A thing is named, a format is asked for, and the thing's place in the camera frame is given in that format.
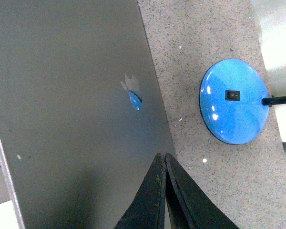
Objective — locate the grey laptop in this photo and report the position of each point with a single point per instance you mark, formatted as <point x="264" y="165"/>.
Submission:
<point x="81" y="111"/>

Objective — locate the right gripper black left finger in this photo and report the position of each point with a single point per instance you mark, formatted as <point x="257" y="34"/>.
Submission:
<point x="147" y="210"/>

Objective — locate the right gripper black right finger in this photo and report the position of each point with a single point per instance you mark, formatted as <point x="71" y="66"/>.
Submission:
<point x="188" y="206"/>

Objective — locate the blue desk lamp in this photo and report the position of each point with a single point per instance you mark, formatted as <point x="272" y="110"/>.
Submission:
<point x="234" y="101"/>

